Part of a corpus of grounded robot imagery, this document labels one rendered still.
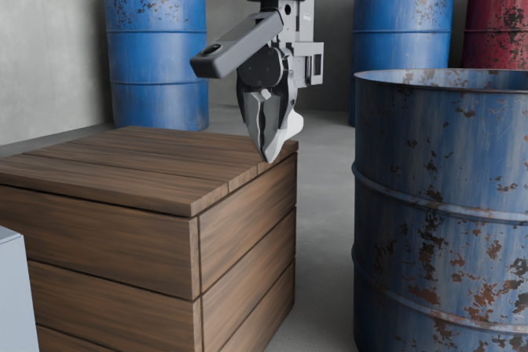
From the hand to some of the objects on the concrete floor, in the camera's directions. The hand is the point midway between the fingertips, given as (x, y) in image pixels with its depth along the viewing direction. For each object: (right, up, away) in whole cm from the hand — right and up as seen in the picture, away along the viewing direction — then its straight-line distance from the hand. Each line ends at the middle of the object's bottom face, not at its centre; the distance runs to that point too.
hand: (264, 154), depth 58 cm
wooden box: (-19, -34, +28) cm, 48 cm away
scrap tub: (+36, -34, +26) cm, 56 cm away
